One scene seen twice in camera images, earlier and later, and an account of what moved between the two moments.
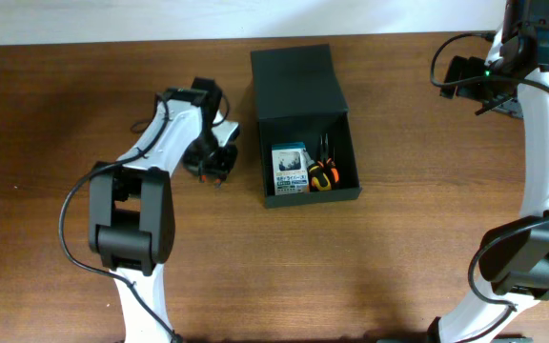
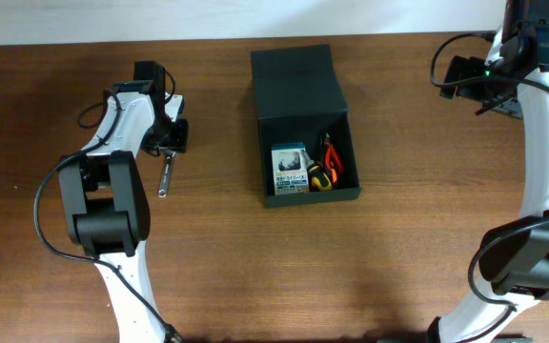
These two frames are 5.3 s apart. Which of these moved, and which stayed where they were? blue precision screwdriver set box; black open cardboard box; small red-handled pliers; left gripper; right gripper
Moved: left gripper; small red-handled pliers
Stayed: black open cardboard box; blue precision screwdriver set box; right gripper
